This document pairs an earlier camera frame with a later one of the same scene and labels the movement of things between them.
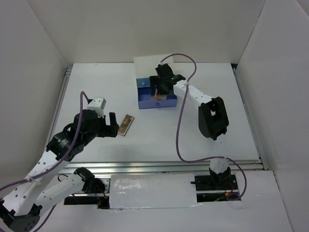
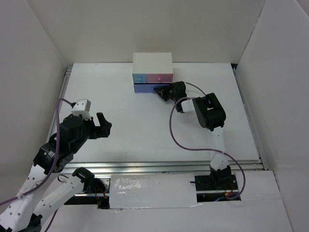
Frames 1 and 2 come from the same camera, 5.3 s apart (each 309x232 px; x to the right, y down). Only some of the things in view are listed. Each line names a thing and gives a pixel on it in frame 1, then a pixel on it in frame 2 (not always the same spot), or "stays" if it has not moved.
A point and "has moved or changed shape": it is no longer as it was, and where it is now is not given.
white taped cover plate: x=152 y=191 stays
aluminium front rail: x=160 y=166 stays
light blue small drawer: x=143 y=82 to x=139 y=78
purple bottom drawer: x=145 y=101 has moved or changed shape
